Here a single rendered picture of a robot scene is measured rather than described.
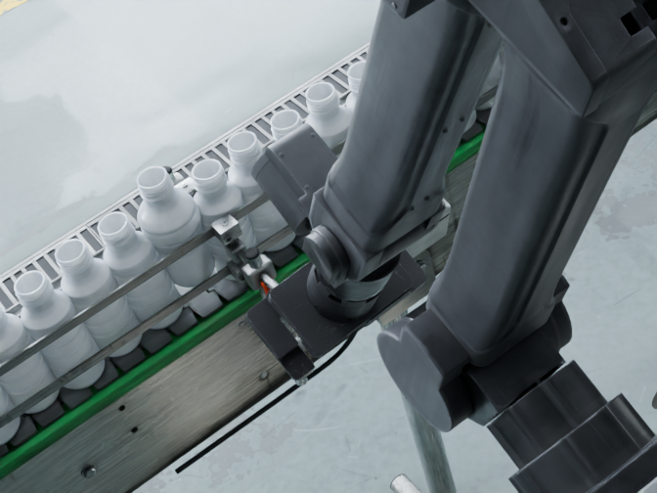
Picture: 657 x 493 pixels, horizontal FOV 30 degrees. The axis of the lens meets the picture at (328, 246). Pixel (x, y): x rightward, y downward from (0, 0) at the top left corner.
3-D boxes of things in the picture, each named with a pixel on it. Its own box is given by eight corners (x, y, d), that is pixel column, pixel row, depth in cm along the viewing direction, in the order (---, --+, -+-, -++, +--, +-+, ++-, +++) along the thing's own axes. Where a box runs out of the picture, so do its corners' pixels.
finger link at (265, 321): (237, 339, 105) (245, 307, 97) (301, 291, 108) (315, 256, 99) (285, 401, 104) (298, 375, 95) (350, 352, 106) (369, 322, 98)
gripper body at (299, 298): (264, 299, 98) (274, 270, 91) (361, 229, 102) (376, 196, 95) (315, 362, 97) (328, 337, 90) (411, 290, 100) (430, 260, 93)
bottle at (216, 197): (243, 290, 151) (209, 193, 140) (207, 274, 154) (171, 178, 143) (273, 257, 154) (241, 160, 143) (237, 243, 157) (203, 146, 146)
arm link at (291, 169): (336, 270, 80) (441, 200, 82) (235, 133, 82) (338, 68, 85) (317, 318, 91) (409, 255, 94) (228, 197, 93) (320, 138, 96)
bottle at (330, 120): (366, 204, 157) (338, 107, 145) (321, 205, 159) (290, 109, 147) (374, 172, 161) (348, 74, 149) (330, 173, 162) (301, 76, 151)
